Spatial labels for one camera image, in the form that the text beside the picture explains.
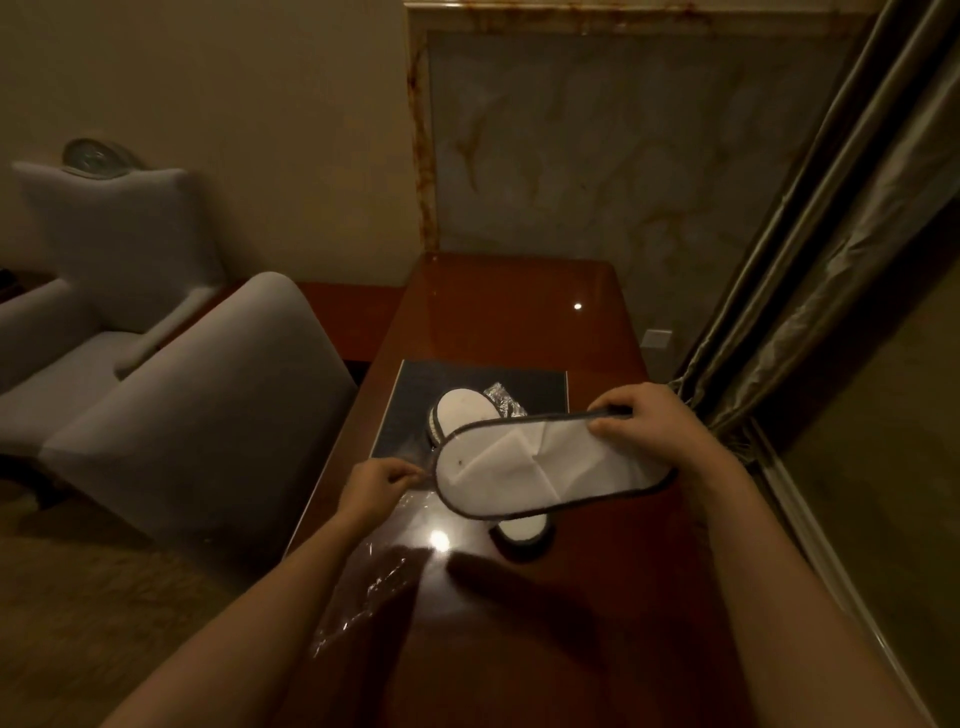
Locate person's left hand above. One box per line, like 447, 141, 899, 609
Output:
336, 456, 429, 531

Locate person's right hand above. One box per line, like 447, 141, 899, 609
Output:
586, 382, 714, 482

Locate white slipper with grey trim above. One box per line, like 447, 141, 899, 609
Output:
428, 387, 557, 561
434, 410, 678, 523

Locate person's right forearm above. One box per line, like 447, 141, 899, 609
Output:
678, 444, 933, 728

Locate person's left forearm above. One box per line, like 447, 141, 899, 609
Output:
101, 513, 393, 728

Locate dark grey table mat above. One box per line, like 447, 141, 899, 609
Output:
372, 359, 570, 461

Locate flat clear plastic bag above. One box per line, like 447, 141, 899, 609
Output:
309, 480, 440, 661

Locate crumpled clear plastic wrapper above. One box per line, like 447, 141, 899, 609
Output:
483, 381, 531, 418

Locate grey upholstered armchair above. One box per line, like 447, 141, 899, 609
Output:
40, 270, 359, 560
0, 160, 228, 460

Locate grey-green curtain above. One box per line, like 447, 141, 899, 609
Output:
669, 0, 960, 453

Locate round glass dish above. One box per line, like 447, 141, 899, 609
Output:
61, 138, 145, 180

